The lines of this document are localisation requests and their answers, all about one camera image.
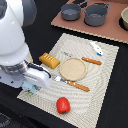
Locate woven beige placemat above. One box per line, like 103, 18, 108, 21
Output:
18, 33, 118, 128

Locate yellow toy bread loaf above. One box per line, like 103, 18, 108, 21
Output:
39, 53, 60, 69

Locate red toy tomato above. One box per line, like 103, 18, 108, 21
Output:
56, 97, 71, 114

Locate beige bowl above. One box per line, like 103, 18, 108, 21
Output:
121, 7, 128, 30

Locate large grey pot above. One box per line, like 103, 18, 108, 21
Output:
84, 3, 111, 27

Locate beige round plate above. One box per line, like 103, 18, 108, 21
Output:
59, 57, 87, 81

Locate wooden handled fork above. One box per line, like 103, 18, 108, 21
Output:
51, 74, 90, 92

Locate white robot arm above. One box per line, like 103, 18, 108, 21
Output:
0, 0, 52, 88

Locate wooden handled knife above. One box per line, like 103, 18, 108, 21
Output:
61, 52, 102, 65

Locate small grey pot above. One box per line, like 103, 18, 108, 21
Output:
61, 1, 87, 21

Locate white toy fish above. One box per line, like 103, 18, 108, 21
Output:
90, 41, 103, 56

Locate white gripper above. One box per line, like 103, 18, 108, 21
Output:
23, 61, 52, 88

